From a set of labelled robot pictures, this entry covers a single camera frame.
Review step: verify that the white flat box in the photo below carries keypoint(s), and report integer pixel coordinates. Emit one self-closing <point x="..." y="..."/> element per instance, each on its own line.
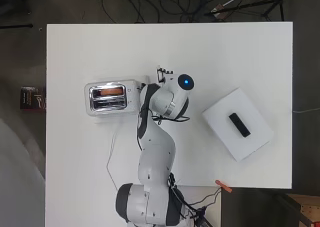
<point x="226" y="140"/>

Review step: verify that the steel toaster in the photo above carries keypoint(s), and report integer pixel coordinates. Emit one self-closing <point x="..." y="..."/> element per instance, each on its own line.
<point x="106" y="103"/>

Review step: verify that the grey rounded sheet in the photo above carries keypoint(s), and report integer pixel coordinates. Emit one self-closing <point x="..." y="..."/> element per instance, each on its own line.
<point x="16" y="187"/>

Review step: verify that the wooden crate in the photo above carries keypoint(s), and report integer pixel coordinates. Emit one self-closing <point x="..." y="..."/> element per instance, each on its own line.
<point x="306" y="208"/>

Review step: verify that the orange clamp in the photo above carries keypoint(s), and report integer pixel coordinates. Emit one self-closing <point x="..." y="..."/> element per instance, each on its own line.
<point x="223" y="186"/>

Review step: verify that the white seven-joint robot arm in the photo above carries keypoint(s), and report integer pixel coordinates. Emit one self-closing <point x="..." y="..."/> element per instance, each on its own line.
<point x="156" y="153"/>

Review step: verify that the black block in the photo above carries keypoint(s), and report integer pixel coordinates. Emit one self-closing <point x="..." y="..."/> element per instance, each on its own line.
<point x="239" y="124"/>

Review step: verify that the orange toast slice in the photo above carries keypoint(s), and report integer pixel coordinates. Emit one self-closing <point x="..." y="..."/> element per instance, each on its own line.
<point x="111" y="92"/>

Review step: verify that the black rod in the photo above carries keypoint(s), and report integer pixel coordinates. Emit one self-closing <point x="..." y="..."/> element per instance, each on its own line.
<point x="16" y="26"/>

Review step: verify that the dark red printed box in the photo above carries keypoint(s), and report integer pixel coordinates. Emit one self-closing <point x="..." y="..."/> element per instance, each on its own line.
<point x="31" y="98"/>

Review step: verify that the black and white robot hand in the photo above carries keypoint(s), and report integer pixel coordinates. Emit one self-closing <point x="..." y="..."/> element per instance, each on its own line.
<point x="165" y="76"/>

